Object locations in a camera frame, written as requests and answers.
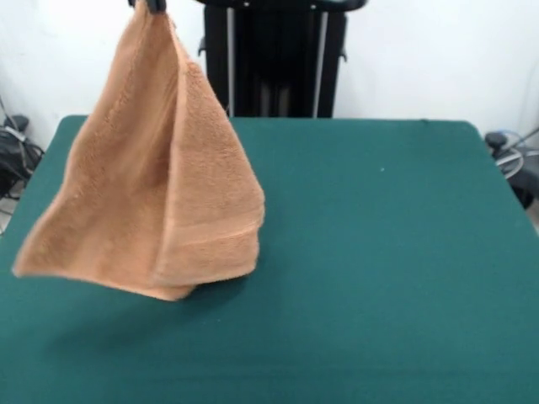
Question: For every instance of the black round caster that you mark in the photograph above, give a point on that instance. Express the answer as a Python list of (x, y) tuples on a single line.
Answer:
[(497, 139)]

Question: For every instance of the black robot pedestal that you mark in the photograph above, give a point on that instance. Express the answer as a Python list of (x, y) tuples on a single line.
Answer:
[(273, 63)]

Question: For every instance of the tan terry towel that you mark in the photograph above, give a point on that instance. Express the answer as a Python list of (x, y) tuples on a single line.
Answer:
[(147, 189)]

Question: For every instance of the dark green table cloth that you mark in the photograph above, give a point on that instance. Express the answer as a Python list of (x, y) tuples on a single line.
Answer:
[(358, 252)]

